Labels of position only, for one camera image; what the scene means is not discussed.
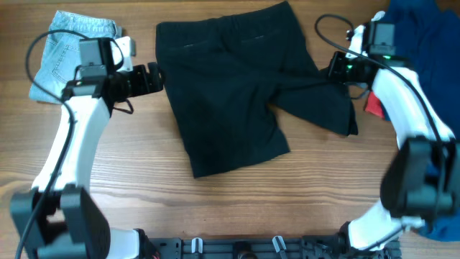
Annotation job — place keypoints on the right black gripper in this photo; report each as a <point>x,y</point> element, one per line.
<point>336,67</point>

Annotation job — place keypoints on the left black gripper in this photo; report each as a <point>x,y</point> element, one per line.
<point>144,78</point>

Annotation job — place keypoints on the black shorts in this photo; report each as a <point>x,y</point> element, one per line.
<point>224,75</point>

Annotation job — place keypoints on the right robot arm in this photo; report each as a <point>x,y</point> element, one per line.
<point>420,190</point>

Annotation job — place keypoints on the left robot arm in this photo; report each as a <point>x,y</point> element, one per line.
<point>57,218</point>

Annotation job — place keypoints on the red garment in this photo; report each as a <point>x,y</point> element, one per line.
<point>374,106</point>

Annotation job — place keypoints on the white cloth piece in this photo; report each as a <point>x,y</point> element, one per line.
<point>378,16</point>

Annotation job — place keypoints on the folded light blue jeans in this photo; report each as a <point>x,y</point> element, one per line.
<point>61,54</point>

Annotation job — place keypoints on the dark blue garment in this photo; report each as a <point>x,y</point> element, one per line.
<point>429,38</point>

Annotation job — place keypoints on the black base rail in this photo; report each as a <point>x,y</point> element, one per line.
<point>306,247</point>

